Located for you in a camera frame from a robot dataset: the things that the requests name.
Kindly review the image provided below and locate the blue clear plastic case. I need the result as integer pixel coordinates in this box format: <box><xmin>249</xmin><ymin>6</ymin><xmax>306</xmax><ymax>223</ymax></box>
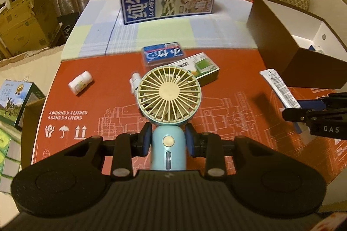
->
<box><xmin>141</xmin><ymin>42</ymin><xmax>186</xmax><ymax>67</ymax></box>

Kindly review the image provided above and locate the green white spray box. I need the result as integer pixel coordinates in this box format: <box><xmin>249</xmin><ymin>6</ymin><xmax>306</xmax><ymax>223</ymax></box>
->
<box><xmin>170</xmin><ymin>53</ymin><xmax>219</xmax><ymax>87</ymax></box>

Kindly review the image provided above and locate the teal handheld mini fan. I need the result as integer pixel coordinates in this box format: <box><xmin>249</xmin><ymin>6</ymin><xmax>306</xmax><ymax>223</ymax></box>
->
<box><xmin>136</xmin><ymin>65</ymin><xmax>202</xmax><ymax>171</ymax></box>

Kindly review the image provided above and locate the pastel checked tablecloth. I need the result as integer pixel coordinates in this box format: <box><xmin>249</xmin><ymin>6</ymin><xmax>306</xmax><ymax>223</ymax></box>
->
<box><xmin>61</xmin><ymin>0</ymin><xmax>256</xmax><ymax>60</ymax></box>

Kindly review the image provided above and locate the small spray bottle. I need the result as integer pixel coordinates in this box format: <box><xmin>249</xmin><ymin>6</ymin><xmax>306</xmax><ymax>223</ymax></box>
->
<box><xmin>129</xmin><ymin>73</ymin><xmax>142</xmax><ymax>97</ymax></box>

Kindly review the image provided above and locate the white ointment tube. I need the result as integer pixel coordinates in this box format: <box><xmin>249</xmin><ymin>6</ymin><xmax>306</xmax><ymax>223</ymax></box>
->
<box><xmin>259</xmin><ymin>68</ymin><xmax>301</xmax><ymax>109</ymax></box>

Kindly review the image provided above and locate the green milk carton box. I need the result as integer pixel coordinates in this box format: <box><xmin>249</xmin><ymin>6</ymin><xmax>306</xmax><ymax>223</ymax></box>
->
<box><xmin>0</xmin><ymin>80</ymin><xmax>45</xmax><ymax>131</ymax></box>

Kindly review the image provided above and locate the small white pill bottle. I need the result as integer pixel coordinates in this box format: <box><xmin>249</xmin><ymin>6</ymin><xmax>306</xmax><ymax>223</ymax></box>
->
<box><xmin>68</xmin><ymin>71</ymin><xmax>93</xmax><ymax>95</ymax></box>

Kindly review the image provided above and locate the yellow cardboard box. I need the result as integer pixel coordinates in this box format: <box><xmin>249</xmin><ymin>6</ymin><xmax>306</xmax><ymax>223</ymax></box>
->
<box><xmin>1</xmin><ymin>0</ymin><xmax>59</xmax><ymax>58</ymax></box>

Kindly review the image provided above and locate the brown cardboard flap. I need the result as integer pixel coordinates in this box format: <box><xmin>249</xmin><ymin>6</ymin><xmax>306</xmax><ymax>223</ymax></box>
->
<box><xmin>21</xmin><ymin>98</ymin><xmax>45</xmax><ymax>169</ymax></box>

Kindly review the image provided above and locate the red Motul cardboard sheet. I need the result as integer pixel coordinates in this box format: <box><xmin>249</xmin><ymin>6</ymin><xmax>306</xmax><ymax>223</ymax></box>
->
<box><xmin>32</xmin><ymin>49</ymin><xmax>346</xmax><ymax>182</ymax></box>

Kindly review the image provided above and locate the brown open storage box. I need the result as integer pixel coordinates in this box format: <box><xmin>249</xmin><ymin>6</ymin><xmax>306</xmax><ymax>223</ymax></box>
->
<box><xmin>246</xmin><ymin>0</ymin><xmax>346</xmax><ymax>89</ymax></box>

